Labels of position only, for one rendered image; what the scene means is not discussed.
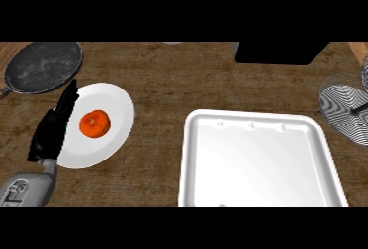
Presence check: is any white rectangular tray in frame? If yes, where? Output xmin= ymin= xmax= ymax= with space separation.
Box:
xmin=177 ymin=108 xmax=349 ymax=208

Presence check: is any wire tiered basket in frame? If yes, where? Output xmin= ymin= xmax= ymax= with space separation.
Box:
xmin=318 ymin=53 xmax=368 ymax=149

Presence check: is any white round plate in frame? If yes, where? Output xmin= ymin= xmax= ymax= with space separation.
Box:
xmin=54 ymin=82 xmax=136 ymax=169

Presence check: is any dark grey frying pan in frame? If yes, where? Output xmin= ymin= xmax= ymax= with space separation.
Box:
xmin=0 ymin=41 xmax=84 ymax=100

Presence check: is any orange tomato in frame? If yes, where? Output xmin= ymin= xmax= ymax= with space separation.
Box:
xmin=78 ymin=109 xmax=114 ymax=139

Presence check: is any black box appliance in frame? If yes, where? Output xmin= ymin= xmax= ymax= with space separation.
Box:
xmin=233 ymin=41 xmax=331 ymax=66

